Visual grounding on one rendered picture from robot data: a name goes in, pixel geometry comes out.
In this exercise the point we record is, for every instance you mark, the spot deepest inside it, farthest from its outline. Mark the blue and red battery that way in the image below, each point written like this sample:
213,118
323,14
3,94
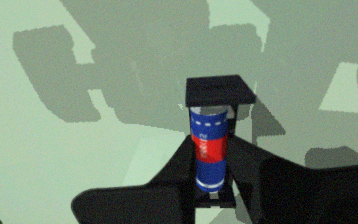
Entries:
209,130

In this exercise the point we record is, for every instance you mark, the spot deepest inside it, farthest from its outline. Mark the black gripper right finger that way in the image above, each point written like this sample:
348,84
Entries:
278,191

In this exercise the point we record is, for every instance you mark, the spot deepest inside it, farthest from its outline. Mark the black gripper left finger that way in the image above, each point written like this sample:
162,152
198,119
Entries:
168,198

